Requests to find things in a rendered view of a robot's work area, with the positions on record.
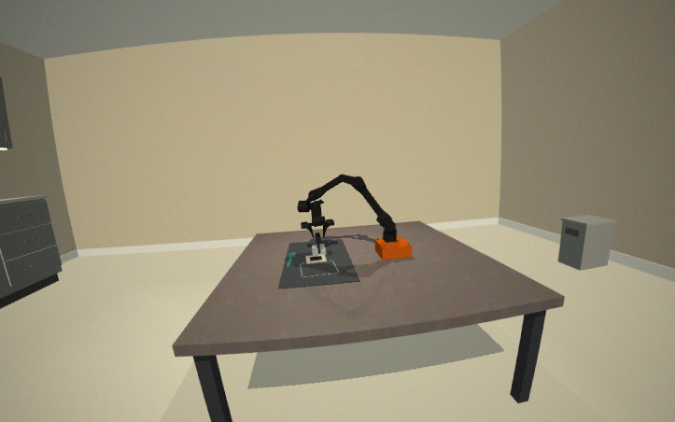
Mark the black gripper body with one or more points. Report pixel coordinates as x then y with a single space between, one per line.
306 225

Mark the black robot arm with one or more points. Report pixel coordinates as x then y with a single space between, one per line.
358 183

